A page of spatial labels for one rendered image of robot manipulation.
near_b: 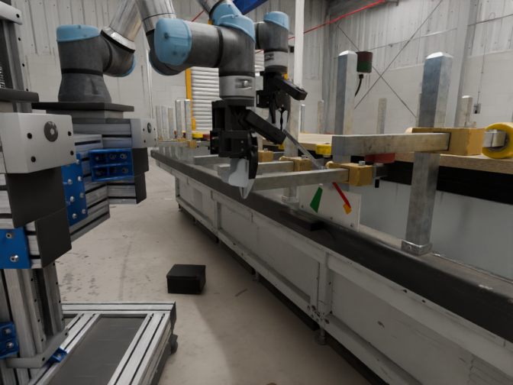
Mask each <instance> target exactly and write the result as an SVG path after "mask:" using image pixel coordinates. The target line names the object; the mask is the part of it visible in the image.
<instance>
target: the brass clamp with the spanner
mask: <svg viewBox="0 0 513 385"><path fill-rule="evenodd" d="M357 165H359V164H358V163H333V161H329V162H328V163H326V165H325V166H326V167H329V169H337V168H343V169H348V170H349V173H348V180H347V181H340V183H346V184H350V185H353V186H366V185H371V182H372V173H373V166H368V165H366V166H365V167H359V166H357Z"/></svg>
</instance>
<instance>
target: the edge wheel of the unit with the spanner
mask: <svg viewBox="0 0 513 385"><path fill-rule="evenodd" d="M364 160H365V161H366V162H370V163H374V164H375V165H376V166H378V167H382V166H383V165H384V163H393V162H394V161H395V153H390V154H367V155H365V157H364ZM375 188H379V179H375Z"/></svg>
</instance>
